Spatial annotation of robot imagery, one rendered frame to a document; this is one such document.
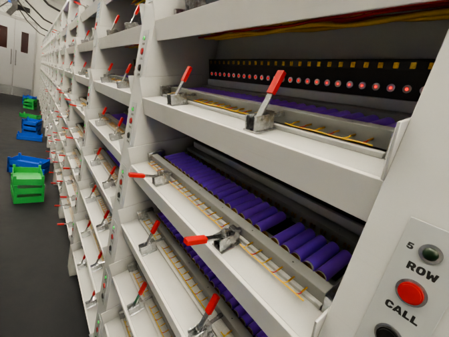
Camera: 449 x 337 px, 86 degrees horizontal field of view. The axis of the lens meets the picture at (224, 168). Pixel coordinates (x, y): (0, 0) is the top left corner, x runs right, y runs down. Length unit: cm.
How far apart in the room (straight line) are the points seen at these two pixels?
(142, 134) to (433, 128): 64
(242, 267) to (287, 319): 9
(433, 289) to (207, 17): 48
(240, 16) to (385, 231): 35
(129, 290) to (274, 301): 59
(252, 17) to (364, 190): 29
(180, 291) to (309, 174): 41
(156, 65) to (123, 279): 65
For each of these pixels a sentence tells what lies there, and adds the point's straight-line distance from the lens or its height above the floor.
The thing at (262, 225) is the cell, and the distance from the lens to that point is 43.
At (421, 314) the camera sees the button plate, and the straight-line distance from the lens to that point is 26.
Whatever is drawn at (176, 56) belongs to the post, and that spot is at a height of 125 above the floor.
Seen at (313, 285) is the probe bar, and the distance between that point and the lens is 35.
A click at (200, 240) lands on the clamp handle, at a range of 36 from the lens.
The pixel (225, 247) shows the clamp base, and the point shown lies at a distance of 40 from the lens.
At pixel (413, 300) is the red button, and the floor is 105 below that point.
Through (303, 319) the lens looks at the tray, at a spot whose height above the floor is 94.
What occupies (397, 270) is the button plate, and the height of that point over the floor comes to 106.
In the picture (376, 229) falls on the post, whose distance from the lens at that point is 25.
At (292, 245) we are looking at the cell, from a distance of 40.
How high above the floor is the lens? 115
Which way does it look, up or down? 13 degrees down
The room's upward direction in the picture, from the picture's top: 15 degrees clockwise
